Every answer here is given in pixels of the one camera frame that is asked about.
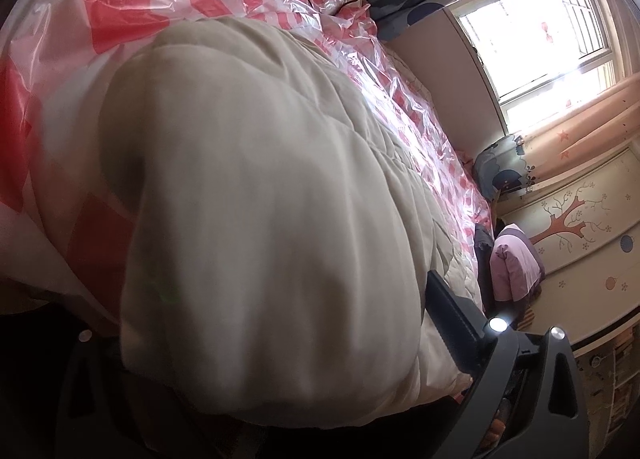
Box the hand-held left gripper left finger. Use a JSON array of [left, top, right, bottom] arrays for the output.
[[52, 329, 157, 459]]

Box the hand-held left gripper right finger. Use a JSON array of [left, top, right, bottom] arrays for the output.
[[426, 270, 589, 459]]

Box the cream quilted blanket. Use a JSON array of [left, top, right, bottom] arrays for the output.
[[97, 16, 496, 427]]

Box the pink and purple cloth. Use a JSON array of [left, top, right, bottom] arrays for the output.
[[487, 223, 547, 326]]

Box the wardrobe with tree decal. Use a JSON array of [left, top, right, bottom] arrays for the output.
[[500, 148, 640, 342]]

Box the white bookshelf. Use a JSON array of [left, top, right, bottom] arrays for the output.
[[575, 318, 640, 442]]

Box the window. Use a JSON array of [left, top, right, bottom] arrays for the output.
[[452, 0, 629, 134]]

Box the red checkered plastic sheet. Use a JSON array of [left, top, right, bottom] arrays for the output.
[[0, 0, 497, 332]]

